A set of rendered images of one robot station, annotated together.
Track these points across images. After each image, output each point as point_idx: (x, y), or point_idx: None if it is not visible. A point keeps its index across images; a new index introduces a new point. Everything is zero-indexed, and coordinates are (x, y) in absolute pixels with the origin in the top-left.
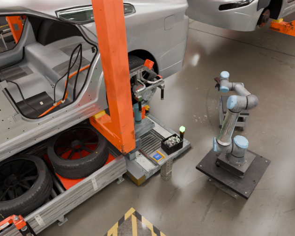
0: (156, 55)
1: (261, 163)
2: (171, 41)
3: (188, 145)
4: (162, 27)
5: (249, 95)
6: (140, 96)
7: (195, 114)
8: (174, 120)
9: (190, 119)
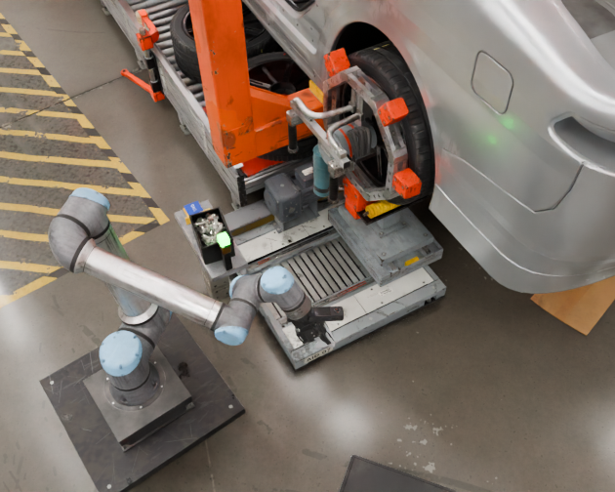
0: (435, 127)
1: (108, 466)
2: (483, 147)
3: (291, 358)
4: (466, 68)
5: (83, 238)
6: (292, 114)
7: (446, 434)
8: (421, 361)
9: (418, 410)
